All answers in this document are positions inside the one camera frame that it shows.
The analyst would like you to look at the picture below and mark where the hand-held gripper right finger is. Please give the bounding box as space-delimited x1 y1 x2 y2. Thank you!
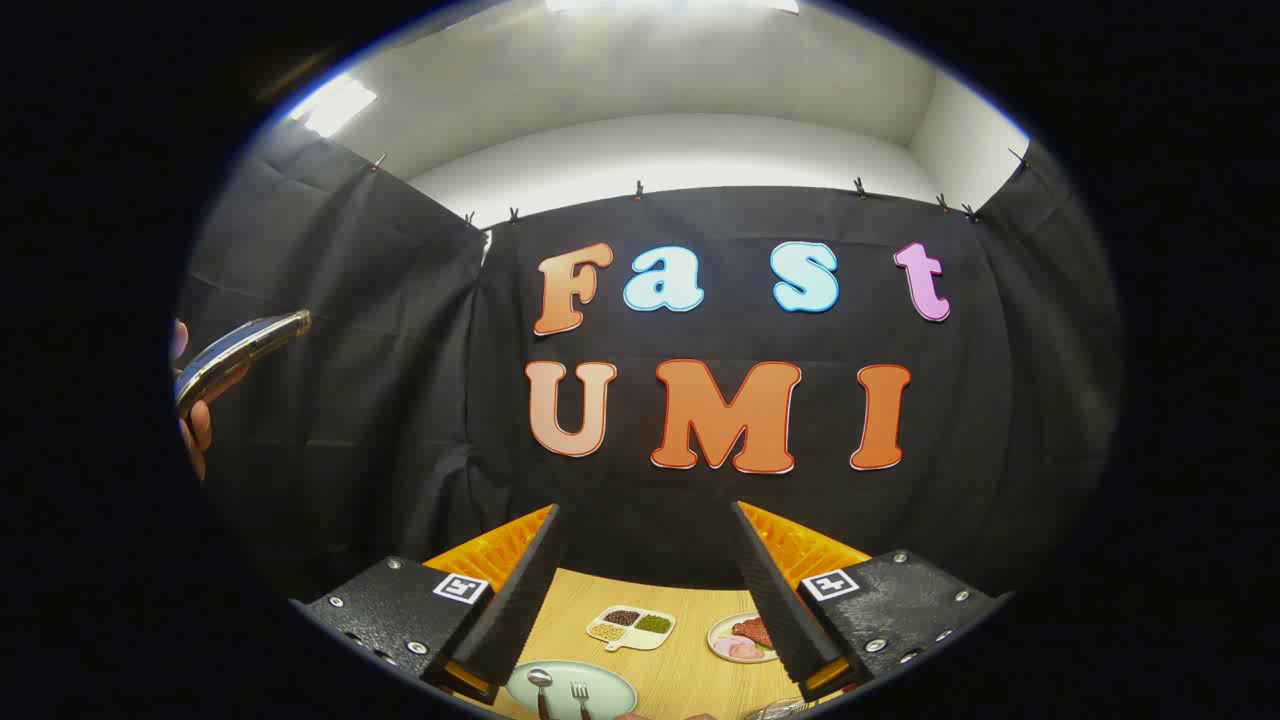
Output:
728 500 1013 706

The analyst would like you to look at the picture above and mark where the white oval plate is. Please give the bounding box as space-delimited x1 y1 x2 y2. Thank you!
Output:
707 612 779 665

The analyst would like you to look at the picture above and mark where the pale green round plate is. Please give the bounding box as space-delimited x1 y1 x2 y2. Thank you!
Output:
505 660 638 720

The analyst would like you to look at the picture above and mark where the white divided dish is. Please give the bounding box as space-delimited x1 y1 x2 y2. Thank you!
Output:
586 605 677 653

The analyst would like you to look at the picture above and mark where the row of small cloth clips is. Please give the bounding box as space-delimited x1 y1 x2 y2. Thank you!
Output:
370 148 1031 226

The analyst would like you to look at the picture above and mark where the ceiling light panel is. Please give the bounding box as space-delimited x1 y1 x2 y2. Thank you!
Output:
290 75 379 139

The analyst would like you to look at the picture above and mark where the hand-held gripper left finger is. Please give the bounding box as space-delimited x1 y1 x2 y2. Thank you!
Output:
290 503 561 706

